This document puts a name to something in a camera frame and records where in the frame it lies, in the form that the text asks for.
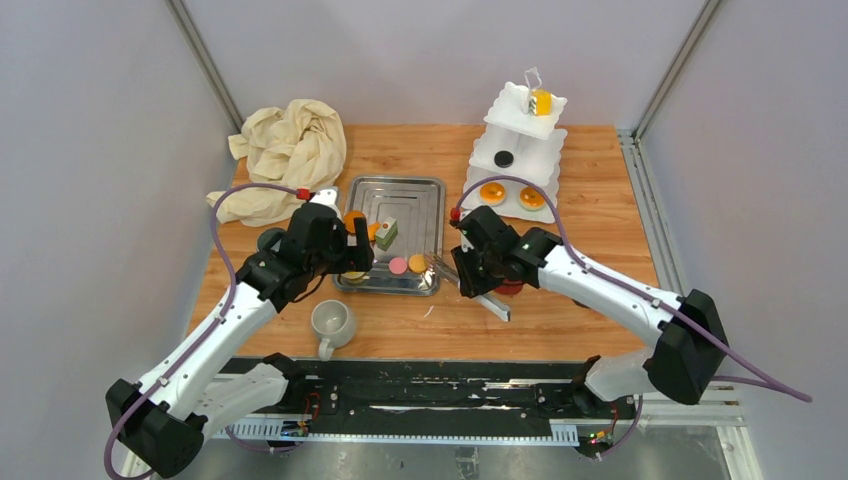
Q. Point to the stainless steel tray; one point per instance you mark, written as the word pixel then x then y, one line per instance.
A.
pixel 418 206

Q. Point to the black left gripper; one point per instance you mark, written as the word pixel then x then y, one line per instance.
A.
pixel 364 250

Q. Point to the black sandwich cookie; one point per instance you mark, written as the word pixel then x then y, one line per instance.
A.
pixel 503 159

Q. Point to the yellow round biscuit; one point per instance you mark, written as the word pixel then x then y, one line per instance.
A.
pixel 418 264

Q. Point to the orange topped tart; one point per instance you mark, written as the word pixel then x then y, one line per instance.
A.
pixel 492 193
pixel 532 199

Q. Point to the yellow cake slice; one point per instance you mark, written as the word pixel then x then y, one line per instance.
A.
pixel 540 102

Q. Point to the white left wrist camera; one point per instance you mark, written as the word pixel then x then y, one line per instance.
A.
pixel 328 197

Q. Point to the yellow glazed donut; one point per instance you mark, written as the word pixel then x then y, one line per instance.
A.
pixel 354 277

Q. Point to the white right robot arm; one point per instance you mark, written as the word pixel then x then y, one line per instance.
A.
pixel 683 336

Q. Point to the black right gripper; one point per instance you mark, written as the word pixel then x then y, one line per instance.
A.
pixel 471 285

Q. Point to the green layered cake slice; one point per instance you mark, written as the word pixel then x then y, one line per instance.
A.
pixel 386 233

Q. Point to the grey metal cup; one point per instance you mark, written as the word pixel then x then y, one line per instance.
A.
pixel 270 239

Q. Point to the orange ball fruit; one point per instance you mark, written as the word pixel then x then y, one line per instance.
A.
pixel 350 218

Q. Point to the pink sandwich cookie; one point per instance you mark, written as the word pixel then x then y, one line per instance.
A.
pixel 398 265

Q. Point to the cream crumpled cloth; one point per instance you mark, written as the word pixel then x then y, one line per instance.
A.
pixel 300 146

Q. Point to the white ceramic mug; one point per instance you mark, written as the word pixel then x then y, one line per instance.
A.
pixel 334 325

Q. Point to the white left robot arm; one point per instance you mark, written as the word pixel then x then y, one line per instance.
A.
pixel 166 416

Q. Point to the red apple coaster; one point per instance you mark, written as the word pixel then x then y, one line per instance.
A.
pixel 509 288

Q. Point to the white three-tier dessert stand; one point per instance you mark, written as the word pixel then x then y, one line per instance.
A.
pixel 535 142

